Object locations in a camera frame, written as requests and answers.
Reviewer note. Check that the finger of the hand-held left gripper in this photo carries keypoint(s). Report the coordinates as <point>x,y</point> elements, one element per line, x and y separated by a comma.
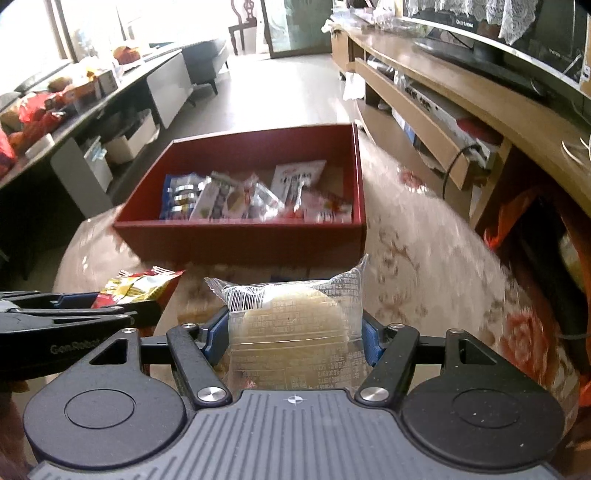
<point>83,316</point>
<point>51,299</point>

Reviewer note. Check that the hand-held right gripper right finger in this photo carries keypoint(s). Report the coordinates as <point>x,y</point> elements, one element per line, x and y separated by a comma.
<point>371,344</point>

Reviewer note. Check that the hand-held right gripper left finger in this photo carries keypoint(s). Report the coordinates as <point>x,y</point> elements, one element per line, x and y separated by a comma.
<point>213,339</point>

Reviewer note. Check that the yellow red snack packet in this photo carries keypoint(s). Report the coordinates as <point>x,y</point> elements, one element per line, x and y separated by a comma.
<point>134,286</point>

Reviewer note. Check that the clear bun packet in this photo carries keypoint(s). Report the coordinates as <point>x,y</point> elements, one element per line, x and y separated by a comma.
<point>295,323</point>

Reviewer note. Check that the red cardboard box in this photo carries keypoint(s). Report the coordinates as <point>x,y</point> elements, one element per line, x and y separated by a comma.
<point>240,235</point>

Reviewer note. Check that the blue snack packet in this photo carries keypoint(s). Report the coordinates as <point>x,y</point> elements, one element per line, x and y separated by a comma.
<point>182,196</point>

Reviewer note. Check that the pile of snacks on desk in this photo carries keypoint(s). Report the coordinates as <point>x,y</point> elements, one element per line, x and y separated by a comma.
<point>83,78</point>

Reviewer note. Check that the clear packet of biscuits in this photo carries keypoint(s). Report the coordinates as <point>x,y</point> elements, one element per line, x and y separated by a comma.
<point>217,198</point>

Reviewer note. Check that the pink red snack packet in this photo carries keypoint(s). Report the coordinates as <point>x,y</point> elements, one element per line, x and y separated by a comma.
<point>328,207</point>

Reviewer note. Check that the clear plastic drawer bin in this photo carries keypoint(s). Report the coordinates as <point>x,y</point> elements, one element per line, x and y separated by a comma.
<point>98,164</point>

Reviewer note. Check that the clear plastic snack packet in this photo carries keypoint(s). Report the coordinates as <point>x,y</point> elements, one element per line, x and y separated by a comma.
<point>261,201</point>

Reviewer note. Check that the dark desk with grey legs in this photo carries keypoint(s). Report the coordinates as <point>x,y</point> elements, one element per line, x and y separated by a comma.
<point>69,138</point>

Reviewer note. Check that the white orange snack packet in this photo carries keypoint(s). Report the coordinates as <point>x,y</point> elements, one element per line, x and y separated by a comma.
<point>295,180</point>

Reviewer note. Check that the white storage box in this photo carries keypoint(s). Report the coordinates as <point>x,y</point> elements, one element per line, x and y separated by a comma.
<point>131,138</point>

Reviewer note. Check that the red plastic bag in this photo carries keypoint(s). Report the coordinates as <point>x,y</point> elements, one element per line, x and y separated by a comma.
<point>34,117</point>

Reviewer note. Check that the orange red cloth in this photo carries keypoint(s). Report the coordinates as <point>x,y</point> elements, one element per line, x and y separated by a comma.
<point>531,240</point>

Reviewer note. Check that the wooden tv stand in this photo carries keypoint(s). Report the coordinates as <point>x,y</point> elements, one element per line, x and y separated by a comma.
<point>461,106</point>

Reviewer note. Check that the white plastic bag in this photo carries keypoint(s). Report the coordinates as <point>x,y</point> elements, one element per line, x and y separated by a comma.
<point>354,86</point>

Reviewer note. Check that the grey sofa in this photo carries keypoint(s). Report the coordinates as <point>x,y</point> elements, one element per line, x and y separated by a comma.
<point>207,60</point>

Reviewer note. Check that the wooden chair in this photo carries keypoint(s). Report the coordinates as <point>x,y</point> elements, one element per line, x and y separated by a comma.
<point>244,23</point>

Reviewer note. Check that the black television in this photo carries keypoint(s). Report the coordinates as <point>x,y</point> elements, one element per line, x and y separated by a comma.
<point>508,50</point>

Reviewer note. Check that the glass door panel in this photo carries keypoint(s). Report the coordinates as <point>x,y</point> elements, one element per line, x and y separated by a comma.
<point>295,25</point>

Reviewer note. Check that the white lace cloth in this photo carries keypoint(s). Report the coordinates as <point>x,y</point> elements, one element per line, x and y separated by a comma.
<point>461,11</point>

